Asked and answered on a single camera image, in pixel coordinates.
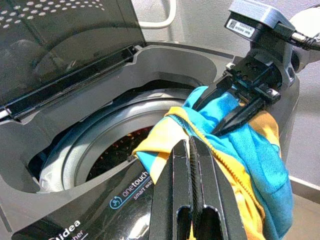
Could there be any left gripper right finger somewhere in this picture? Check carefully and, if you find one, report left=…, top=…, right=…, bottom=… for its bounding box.
left=188, top=136, right=245, bottom=240

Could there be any dark glass washer lid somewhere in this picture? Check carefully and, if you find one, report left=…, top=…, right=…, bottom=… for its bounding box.
left=0, top=0, right=147, bottom=123

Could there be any grey washer drum ring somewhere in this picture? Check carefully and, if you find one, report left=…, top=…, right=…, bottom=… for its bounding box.
left=38, top=96, right=198, bottom=195

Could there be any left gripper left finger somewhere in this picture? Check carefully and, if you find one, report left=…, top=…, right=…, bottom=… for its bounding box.
left=149, top=138, right=195, bottom=240

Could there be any grey top-load washing machine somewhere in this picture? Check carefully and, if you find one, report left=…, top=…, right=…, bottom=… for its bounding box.
left=0, top=41, right=302, bottom=240

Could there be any yellow and blue garment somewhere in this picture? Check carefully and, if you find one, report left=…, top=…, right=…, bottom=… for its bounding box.
left=131, top=86, right=295, bottom=240

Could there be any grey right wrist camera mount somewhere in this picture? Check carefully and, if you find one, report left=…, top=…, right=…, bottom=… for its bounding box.
left=226, top=0, right=296, bottom=85

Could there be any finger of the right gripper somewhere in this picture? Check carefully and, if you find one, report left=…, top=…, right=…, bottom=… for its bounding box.
left=193, top=76, right=235, bottom=112
left=212, top=96, right=266, bottom=137

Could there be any white washer hose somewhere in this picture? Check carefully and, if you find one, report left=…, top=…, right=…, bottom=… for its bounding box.
left=137, top=0, right=177, bottom=30

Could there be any black washer control panel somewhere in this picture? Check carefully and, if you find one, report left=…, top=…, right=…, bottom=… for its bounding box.
left=11, top=162, right=193, bottom=240

